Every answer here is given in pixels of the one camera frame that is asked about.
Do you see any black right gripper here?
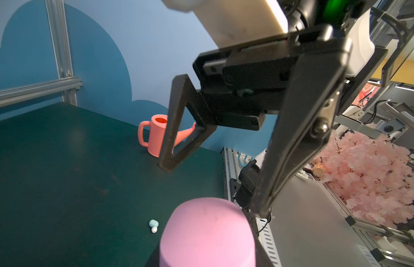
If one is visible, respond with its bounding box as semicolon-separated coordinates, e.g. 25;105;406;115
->
157;24;353;218

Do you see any pink earbud charging case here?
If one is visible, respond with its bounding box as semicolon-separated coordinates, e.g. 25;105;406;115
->
159;198;256;267

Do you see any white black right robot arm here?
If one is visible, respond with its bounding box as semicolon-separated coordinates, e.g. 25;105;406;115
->
159;1;386;217

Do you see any pink toy watering can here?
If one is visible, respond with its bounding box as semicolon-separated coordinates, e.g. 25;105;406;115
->
137;114;197;158

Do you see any pink artificial flower bush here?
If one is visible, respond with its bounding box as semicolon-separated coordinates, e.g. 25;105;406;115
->
312;131;414;227

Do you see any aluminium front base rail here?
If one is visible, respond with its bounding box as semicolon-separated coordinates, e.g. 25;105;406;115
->
221;148;287;267

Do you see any aluminium right frame post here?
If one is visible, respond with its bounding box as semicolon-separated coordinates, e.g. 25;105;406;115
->
44;0;79;107

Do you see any aluminium back frame rail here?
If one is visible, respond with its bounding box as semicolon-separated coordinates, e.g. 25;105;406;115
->
0;77;83;108

